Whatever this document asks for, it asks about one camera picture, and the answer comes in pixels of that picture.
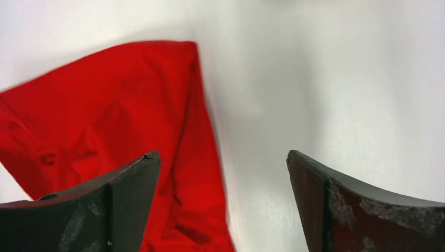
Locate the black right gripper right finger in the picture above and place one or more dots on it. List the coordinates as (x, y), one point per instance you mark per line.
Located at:
(341, 213)

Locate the red t shirt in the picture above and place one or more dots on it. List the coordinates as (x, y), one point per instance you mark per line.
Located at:
(100, 112)

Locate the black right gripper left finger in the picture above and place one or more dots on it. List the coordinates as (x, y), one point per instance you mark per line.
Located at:
(107, 213)

